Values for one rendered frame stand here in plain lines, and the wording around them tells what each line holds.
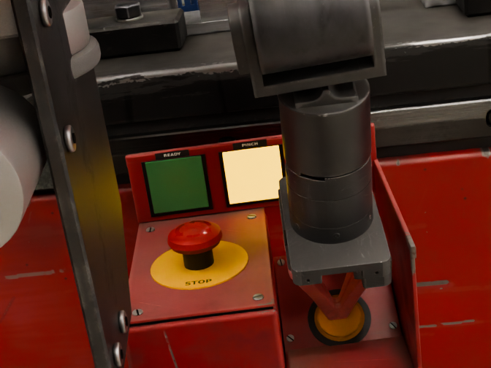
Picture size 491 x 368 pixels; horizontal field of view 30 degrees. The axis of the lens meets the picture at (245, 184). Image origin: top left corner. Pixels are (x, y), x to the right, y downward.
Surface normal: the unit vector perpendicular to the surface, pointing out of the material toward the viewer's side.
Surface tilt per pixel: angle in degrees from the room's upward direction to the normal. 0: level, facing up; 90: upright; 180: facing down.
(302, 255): 15
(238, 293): 0
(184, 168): 90
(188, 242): 33
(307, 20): 80
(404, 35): 0
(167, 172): 90
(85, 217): 90
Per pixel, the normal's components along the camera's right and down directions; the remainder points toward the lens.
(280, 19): -0.05, 0.12
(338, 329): -0.09, -0.52
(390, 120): -0.04, 0.40
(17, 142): 0.84, -0.51
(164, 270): -0.13, -0.91
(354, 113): 0.55, 0.47
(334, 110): -0.11, -0.78
